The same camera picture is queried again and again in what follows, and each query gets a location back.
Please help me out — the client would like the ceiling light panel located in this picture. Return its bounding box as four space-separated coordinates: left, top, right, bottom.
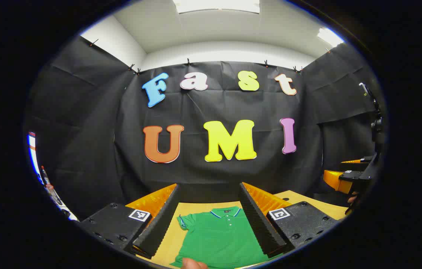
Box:
317 28 346 47
173 0 261 15

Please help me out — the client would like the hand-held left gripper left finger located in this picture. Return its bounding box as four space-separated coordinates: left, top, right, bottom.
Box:
78 183 181 260

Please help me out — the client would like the row of black cloth clips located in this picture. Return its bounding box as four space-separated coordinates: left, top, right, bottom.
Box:
89 38 332 75

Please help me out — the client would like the black backdrop cloth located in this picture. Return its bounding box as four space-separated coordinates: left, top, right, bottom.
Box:
24 35 383 221

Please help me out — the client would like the green T-shirt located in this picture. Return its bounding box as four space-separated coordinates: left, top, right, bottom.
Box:
170 206 282 269

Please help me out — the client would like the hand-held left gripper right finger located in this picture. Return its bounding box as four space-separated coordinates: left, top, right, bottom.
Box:
239 182 340 258

